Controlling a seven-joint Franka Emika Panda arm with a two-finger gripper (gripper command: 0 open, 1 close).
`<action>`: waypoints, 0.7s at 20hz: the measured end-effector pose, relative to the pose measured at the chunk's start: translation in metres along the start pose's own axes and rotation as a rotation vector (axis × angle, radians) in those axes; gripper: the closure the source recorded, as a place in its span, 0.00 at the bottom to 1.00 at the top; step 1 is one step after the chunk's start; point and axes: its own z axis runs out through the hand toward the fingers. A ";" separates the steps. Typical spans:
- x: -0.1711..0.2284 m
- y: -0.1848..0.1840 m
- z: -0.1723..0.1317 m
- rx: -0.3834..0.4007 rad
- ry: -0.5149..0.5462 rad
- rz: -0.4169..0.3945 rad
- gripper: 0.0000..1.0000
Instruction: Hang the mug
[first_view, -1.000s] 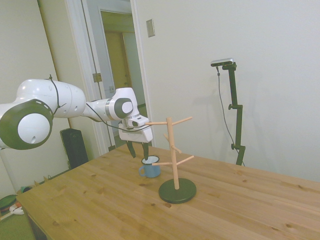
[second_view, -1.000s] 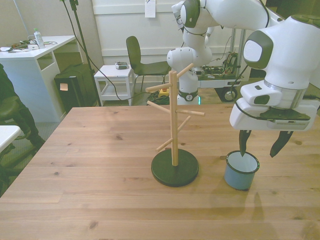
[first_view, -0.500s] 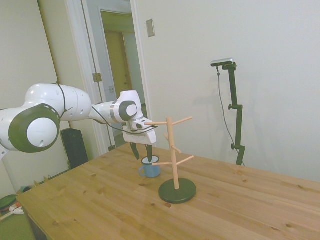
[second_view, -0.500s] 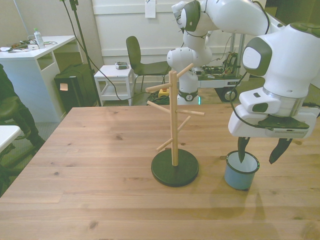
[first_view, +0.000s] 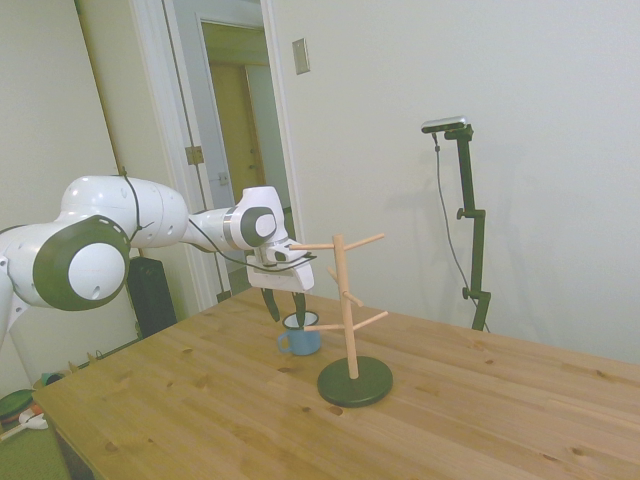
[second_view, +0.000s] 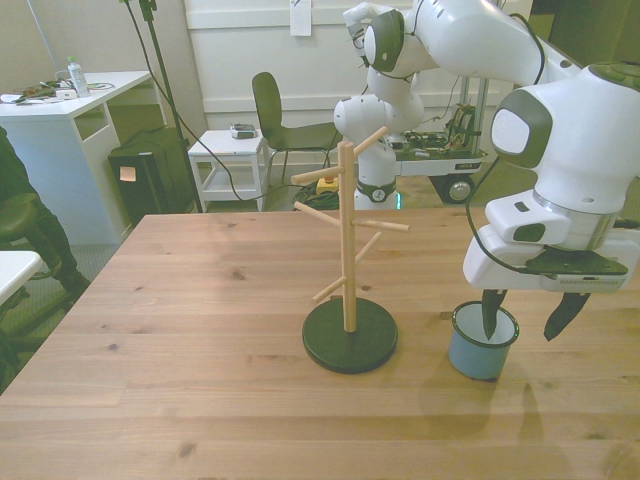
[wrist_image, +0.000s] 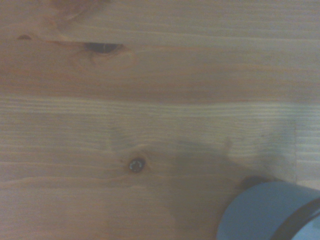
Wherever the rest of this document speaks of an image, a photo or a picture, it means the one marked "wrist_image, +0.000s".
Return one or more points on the blue enamel mug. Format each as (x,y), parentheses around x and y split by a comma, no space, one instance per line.
(262,212)

